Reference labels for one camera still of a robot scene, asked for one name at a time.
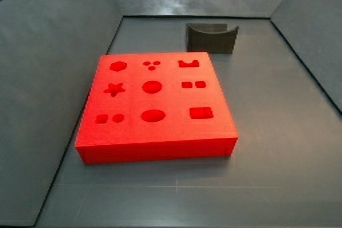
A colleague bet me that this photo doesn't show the red shape-sorting board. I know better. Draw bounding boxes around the red shape-sorting board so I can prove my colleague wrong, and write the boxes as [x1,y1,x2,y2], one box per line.
[74,52,237,164]

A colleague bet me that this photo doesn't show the black curved holder stand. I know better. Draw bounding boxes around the black curved holder stand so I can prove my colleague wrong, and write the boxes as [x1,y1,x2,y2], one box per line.
[185,23,239,54]

